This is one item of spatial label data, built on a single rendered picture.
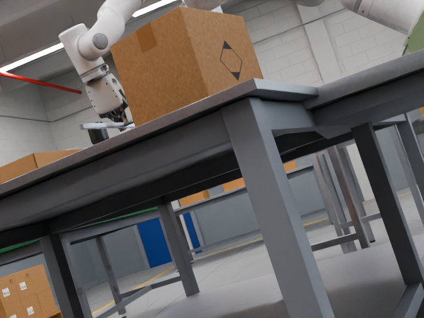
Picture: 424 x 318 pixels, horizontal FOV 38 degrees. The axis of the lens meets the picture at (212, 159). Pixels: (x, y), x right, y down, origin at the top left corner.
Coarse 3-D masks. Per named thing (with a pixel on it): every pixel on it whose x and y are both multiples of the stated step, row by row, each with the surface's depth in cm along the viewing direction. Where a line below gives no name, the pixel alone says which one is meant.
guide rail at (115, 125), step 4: (80, 124) 161; (84, 124) 161; (88, 124) 163; (92, 124) 164; (96, 124) 166; (100, 124) 168; (104, 124) 169; (108, 124) 171; (112, 124) 173; (116, 124) 174; (120, 124) 176; (132, 124) 182; (80, 128) 161; (84, 128) 161; (88, 128) 163; (92, 128) 164; (96, 128) 166; (100, 128) 168; (104, 128) 170; (108, 128) 172; (112, 128) 174
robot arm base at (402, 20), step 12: (372, 0) 191; (384, 0) 190; (396, 0) 189; (408, 0) 188; (420, 0) 189; (360, 12) 195; (372, 12) 192; (384, 12) 191; (396, 12) 189; (408, 12) 188; (420, 12) 184; (384, 24) 194; (396, 24) 191; (408, 24) 189; (408, 36) 188
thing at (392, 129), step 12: (396, 132) 403; (396, 144) 403; (324, 156) 427; (324, 168) 425; (348, 168) 480; (408, 168) 401; (348, 180) 480; (408, 180) 401; (336, 192) 424; (336, 204) 423; (360, 204) 478; (420, 204) 399; (420, 216) 400; (348, 228) 422; (372, 240) 476
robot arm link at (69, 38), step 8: (80, 24) 176; (64, 32) 174; (72, 32) 174; (80, 32) 175; (64, 40) 175; (72, 40) 174; (64, 48) 178; (72, 48) 175; (72, 56) 177; (80, 56) 175; (80, 64) 177; (88, 64) 176; (96, 64) 177; (80, 72) 178
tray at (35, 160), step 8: (40, 152) 129; (48, 152) 131; (56, 152) 134; (64, 152) 136; (72, 152) 139; (16, 160) 129; (24, 160) 128; (32, 160) 127; (40, 160) 128; (48, 160) 131; (56, 160) 133; (0, 168) 131; (8, 168) 130; (16, 168) 129; (24, 168) 129; (32, 168) 128; (0, 176) 131; (8, 176) 130; (16, 176) 130
